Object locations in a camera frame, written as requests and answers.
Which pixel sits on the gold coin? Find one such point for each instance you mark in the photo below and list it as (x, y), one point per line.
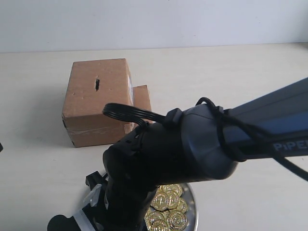
(160, 201)
(177, 220)

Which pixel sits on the gold coin right centre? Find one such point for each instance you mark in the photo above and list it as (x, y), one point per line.
(160, 201)

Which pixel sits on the round steel plate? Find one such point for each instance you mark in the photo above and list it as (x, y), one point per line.
(181, 198)

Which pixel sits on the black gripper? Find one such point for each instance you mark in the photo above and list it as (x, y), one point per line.
(111, 205)

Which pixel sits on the brown cardboard slotted box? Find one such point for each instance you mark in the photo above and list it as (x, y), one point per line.
(92, 85)

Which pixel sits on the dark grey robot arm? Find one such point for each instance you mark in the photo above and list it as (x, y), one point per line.
(205, 142)

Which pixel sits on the gold coin lower right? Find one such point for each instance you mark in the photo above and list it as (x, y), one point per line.
(177, 220)

